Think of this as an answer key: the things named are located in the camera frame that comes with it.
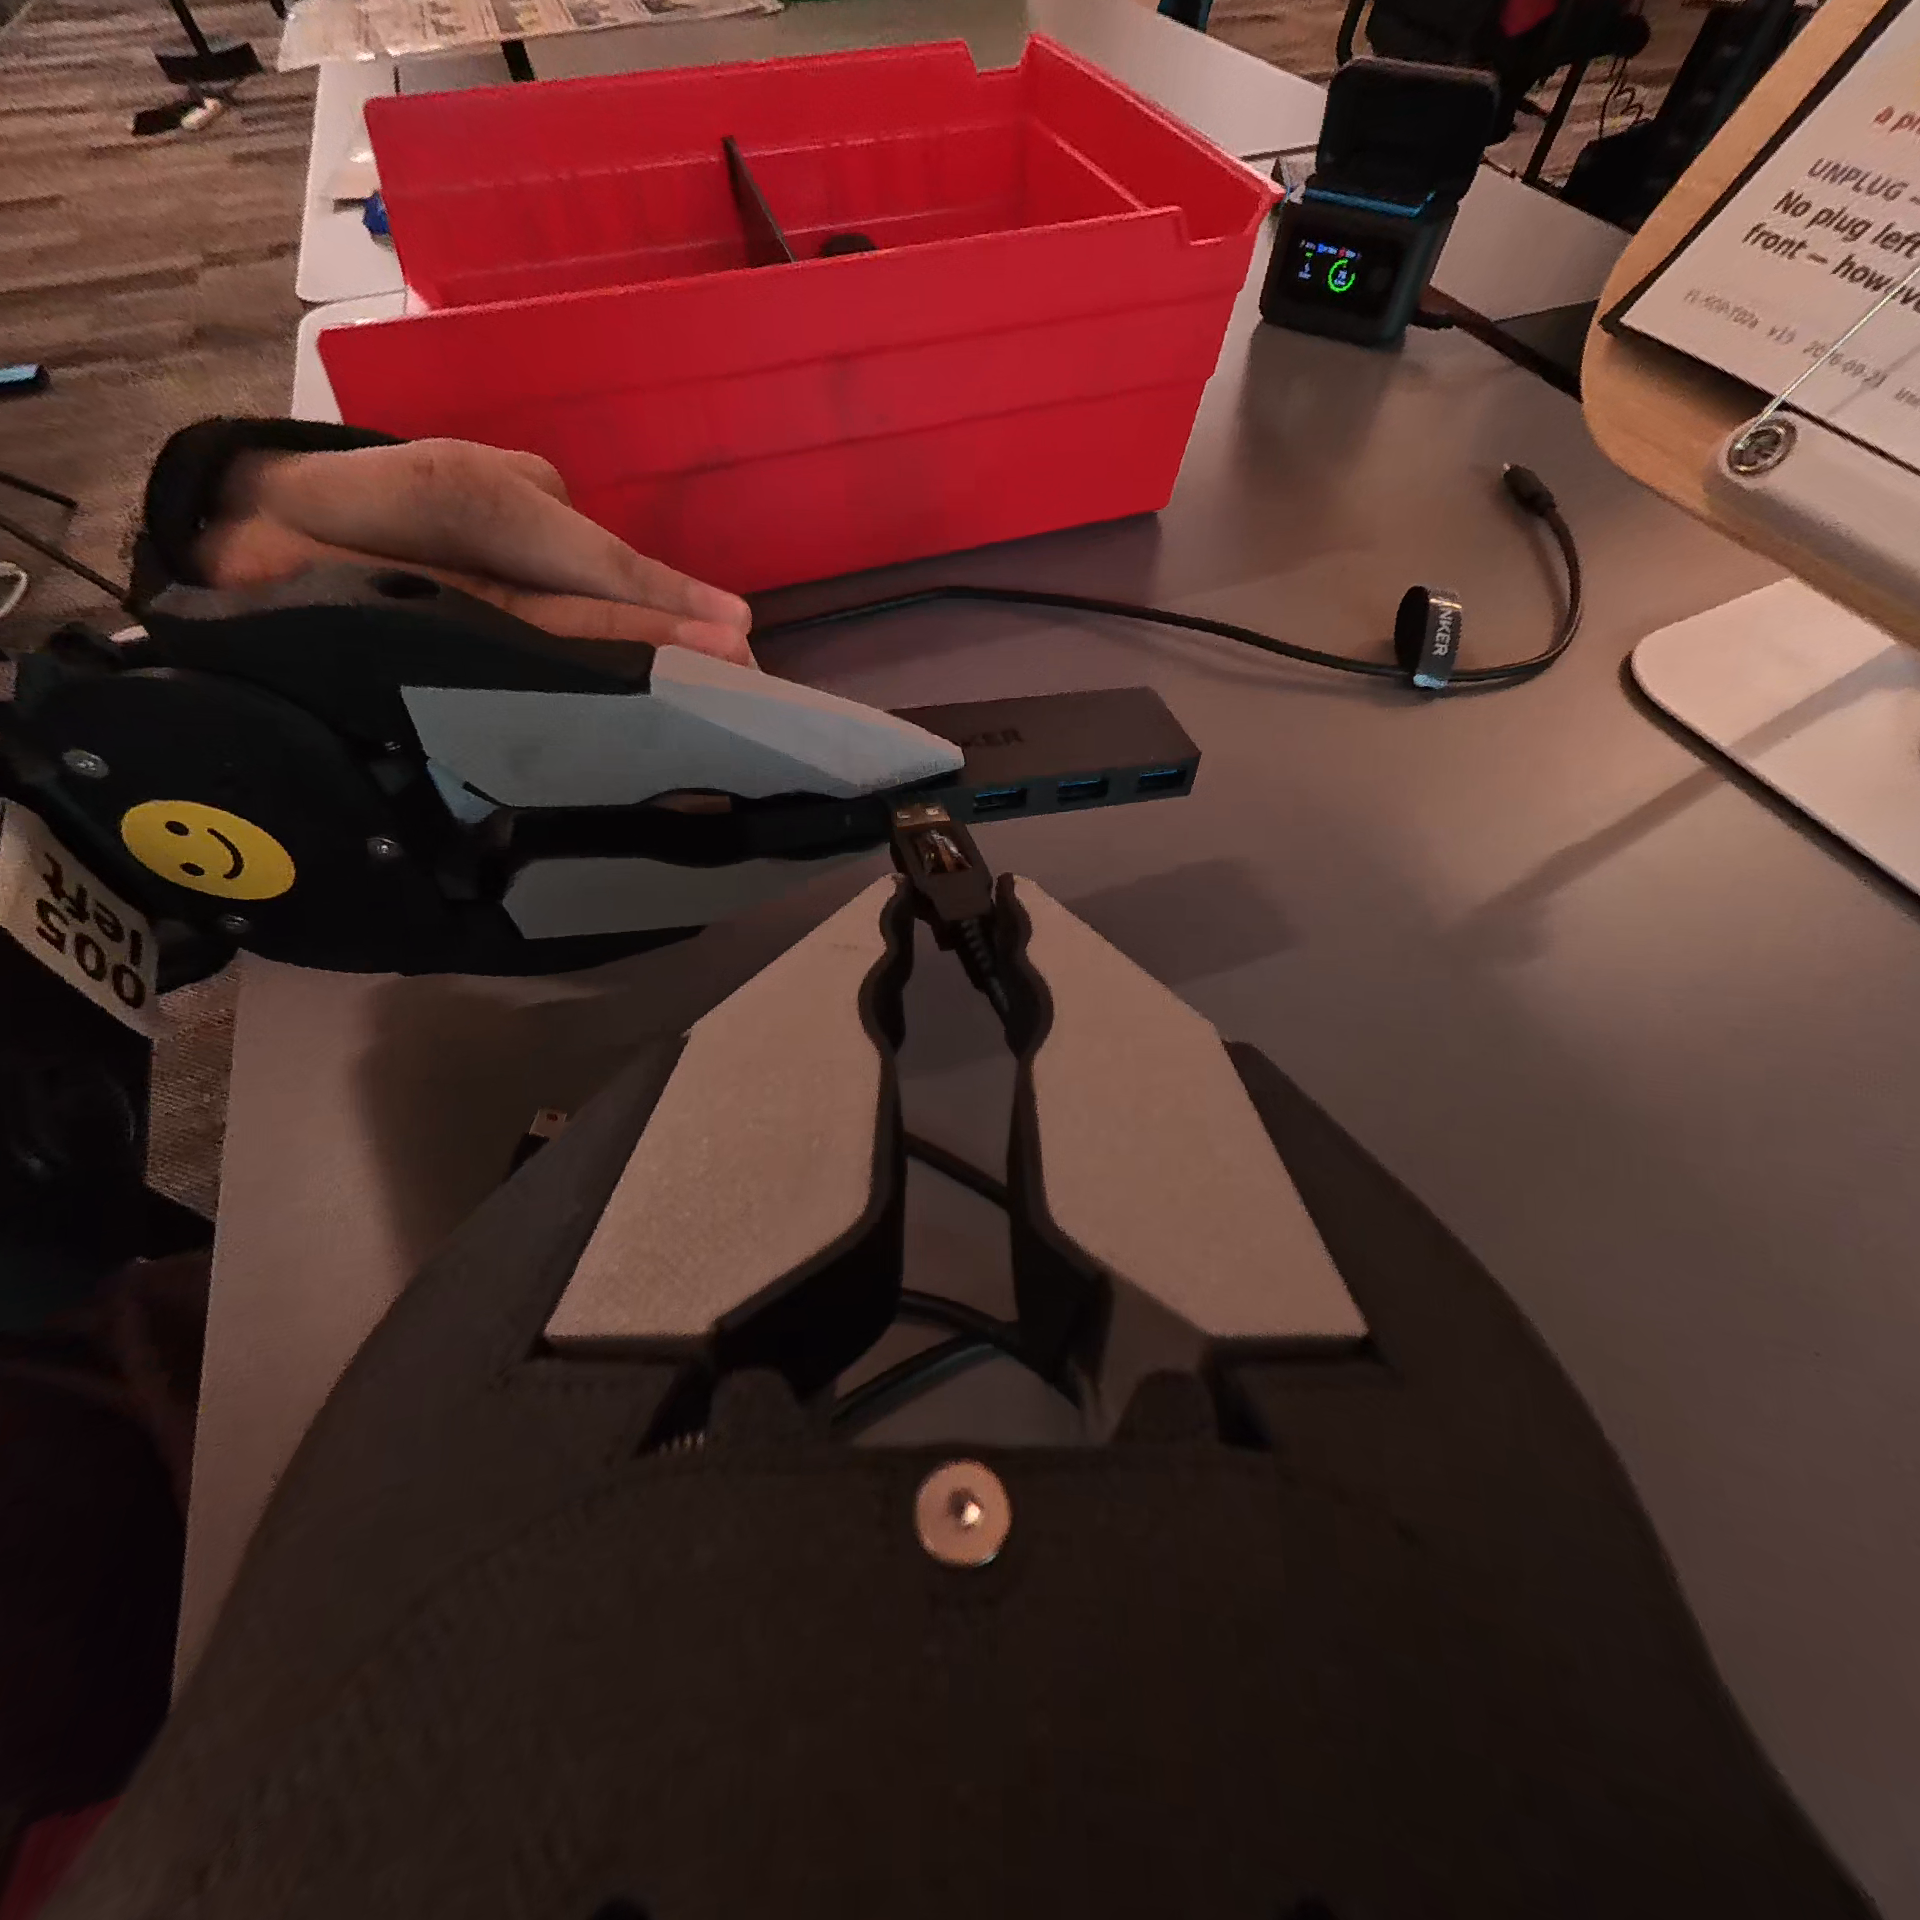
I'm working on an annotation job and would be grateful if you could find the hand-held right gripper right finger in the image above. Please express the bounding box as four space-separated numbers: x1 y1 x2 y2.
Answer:
1004 872 1372 1378

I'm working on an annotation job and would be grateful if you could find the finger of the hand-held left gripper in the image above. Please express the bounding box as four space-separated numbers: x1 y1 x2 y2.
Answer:
402 645 966 822
498 811 907 949

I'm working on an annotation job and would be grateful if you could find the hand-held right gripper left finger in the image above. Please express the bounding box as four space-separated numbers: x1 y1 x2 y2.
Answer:
542 872 907 1393

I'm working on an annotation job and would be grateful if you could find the red plastic bin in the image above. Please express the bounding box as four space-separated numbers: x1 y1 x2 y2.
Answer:
319 37 1285 594

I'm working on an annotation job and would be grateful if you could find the slim black USB hub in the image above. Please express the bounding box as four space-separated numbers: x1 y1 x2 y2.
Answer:
885 685 1203 821

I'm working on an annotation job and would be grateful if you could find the person's left hand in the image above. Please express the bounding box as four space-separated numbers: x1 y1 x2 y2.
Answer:
195 438 756 671

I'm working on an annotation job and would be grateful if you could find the white side table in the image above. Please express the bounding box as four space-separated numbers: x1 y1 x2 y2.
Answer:
292 56 410 426

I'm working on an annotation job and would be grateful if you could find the black charger with display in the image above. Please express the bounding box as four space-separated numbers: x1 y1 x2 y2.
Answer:
1257 56 1502 350

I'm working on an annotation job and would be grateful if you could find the wooden instruction board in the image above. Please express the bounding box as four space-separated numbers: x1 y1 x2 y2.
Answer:
1583 0 1920 594

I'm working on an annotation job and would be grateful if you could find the black hub cable with strap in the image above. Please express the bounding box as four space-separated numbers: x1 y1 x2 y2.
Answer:
751 457 1585 697

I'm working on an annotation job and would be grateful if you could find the black charger cable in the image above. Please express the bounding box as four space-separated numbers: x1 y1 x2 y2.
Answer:
1416 285 1601 401

